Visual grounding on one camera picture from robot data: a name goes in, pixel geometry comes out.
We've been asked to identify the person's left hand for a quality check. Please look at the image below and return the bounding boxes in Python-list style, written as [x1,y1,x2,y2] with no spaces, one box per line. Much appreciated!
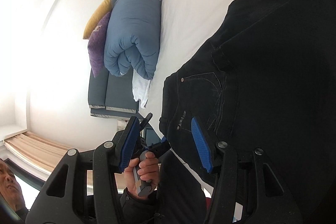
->
[123,152,159,200]

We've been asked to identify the purple cushion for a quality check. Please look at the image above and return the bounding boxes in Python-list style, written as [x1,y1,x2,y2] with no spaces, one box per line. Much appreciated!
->
[88,12,111,77]

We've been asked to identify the blue folded duvet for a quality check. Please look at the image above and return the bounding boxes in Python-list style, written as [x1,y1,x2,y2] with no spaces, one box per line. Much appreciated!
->
[104,0,161,80]

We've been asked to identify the white cloth under duvet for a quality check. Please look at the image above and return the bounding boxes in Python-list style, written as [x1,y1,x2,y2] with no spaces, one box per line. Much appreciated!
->
[132,69,151,109]

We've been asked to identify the black jacket sleeve forearm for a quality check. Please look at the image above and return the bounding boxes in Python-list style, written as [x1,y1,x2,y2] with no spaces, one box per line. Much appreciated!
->
[120,151,207,223]

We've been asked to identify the black denim pants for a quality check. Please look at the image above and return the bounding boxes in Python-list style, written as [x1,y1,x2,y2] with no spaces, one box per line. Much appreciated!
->
[158,0,336,224]

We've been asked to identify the beige curtain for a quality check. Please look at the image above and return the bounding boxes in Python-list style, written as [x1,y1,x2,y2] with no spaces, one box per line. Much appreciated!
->
[3,131,70,175]

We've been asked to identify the yellow cushion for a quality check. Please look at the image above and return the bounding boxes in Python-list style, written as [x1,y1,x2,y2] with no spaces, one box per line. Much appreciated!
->
[83,0,113,40]

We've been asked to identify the dark grey sofa bench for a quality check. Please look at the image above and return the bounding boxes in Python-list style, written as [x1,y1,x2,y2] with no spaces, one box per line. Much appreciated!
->
[88,0,156,119]

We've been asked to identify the person's head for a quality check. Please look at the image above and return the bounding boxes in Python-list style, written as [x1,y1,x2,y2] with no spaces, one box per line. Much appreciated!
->
[0,160,25,211]

